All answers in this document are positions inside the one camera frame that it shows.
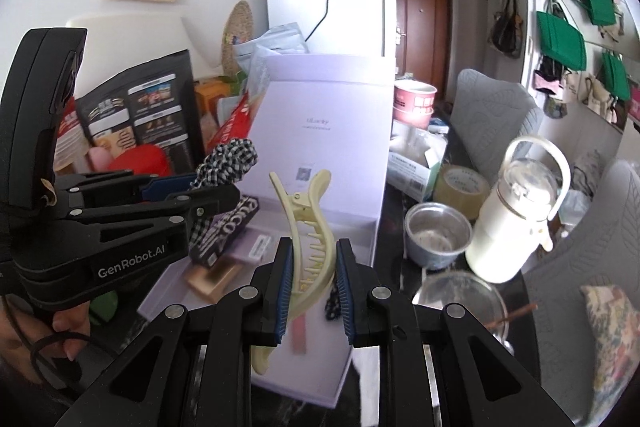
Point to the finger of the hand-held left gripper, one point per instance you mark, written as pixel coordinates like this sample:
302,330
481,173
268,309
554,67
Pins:
167,188
215,202

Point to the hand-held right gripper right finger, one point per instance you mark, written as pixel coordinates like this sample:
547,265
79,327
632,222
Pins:
345,292

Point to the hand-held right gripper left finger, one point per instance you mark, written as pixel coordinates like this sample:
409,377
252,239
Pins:
284,292

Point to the black box with white print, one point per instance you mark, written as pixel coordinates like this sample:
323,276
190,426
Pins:
235,222

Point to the black white gingham scrunchie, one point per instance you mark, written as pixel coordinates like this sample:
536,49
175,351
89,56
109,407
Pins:
225,164

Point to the cream hair claw clip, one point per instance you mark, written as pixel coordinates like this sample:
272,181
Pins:
307,227

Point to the small gold box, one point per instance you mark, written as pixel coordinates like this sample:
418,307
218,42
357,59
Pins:
212,279

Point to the lavender gift box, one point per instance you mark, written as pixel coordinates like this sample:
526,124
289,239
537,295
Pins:
325,107

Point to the person's left hand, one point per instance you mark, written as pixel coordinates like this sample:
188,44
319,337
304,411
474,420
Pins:
55,332

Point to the red packet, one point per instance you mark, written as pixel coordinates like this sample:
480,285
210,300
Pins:
65,137

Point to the red canister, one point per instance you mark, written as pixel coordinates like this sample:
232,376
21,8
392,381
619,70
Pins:
140,159

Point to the red snack pouch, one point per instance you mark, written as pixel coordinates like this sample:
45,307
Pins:
230,122

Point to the black stand-up pouch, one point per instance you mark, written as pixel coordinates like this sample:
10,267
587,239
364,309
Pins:
150,107

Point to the orange box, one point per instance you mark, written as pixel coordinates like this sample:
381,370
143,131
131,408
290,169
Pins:
207,99

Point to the steel bowl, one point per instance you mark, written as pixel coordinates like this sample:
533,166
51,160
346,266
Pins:
435,237

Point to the glass mug with cartoon print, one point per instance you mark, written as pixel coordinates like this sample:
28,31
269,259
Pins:
460,302

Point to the white tissue box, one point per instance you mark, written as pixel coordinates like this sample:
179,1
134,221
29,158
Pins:
415,172

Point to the brown packing tape roll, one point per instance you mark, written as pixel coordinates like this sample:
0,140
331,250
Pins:
460,187

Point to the round woven mat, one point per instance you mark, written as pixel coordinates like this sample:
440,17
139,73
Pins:
239,32

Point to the thin stirring stick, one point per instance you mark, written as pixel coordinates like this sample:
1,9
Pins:
517,313

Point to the grey foil packets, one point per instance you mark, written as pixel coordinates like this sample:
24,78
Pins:
280,39

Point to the pink paper cups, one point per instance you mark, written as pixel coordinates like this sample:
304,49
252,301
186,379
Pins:
415,102

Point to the white fridge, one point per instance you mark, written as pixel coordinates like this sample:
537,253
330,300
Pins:
350,22

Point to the grey quilted chair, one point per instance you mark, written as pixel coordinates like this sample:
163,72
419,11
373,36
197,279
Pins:
600,247
495,122

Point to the brown door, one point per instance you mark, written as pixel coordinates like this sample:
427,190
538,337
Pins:
422,32

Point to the floral cushion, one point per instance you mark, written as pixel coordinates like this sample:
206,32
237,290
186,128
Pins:
615,347

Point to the dark hanging handbag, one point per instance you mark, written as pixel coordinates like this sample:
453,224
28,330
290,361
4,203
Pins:
506,27

